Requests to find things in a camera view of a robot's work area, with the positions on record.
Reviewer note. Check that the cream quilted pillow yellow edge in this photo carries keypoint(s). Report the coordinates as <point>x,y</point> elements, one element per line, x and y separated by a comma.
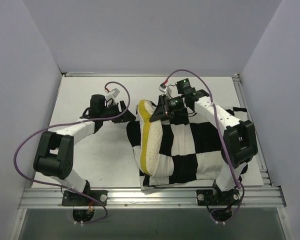
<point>151,134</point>

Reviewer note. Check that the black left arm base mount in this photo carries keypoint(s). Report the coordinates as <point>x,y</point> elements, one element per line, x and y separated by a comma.
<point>71,199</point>

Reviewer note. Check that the black white checkered pillowcase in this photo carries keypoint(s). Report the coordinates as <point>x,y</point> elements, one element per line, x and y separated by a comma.
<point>190,150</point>

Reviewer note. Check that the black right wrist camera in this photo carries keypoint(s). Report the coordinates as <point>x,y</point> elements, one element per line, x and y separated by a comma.
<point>184,87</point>

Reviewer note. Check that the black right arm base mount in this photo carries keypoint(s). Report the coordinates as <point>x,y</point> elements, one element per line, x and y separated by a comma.
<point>208,197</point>

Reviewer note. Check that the aluminium right side rail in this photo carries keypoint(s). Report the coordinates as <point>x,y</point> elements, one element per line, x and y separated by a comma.
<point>257,173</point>

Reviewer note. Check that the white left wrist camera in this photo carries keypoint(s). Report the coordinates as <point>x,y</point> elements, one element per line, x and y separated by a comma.
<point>112,94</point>

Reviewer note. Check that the aluminium front frame rail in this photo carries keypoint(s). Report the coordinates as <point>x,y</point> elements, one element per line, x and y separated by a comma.
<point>134,198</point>

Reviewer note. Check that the aluminium frame rail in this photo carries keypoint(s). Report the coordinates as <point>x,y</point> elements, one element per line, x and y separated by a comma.
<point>78,74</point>
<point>134,198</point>

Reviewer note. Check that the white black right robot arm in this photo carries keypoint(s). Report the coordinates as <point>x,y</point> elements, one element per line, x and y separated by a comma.
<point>237,137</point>

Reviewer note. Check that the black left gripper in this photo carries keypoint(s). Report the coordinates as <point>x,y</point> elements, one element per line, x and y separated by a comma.
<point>121,111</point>

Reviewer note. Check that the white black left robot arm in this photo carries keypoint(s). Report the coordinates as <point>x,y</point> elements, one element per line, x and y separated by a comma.
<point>55,152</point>

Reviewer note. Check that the aluminium back frame rail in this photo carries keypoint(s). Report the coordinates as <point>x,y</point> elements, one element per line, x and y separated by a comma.
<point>78,74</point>

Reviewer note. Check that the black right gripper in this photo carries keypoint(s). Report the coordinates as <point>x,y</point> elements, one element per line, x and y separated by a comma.
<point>163,107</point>

